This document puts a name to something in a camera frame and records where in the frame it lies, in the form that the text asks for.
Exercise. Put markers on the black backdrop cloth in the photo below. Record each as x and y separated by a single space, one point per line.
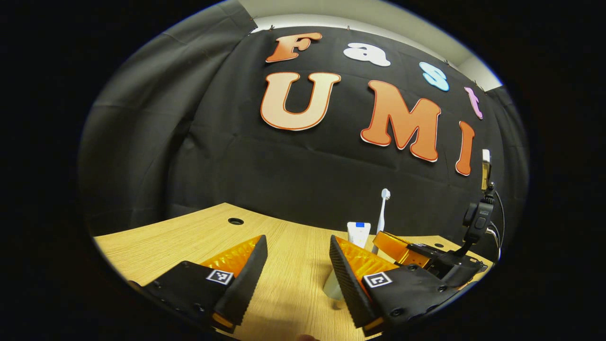
265 170

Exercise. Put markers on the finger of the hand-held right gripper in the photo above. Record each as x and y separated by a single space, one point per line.
390 242
416 260

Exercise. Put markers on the wooden desktop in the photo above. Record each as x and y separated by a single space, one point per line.
293 265

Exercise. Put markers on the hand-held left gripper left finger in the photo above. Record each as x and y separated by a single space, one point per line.
246 279

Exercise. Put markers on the white toothpaste tube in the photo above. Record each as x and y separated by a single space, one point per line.
358 234

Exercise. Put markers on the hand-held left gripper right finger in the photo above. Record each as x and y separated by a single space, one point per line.
350 289

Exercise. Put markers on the white toothbrush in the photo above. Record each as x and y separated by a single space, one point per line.
381 213

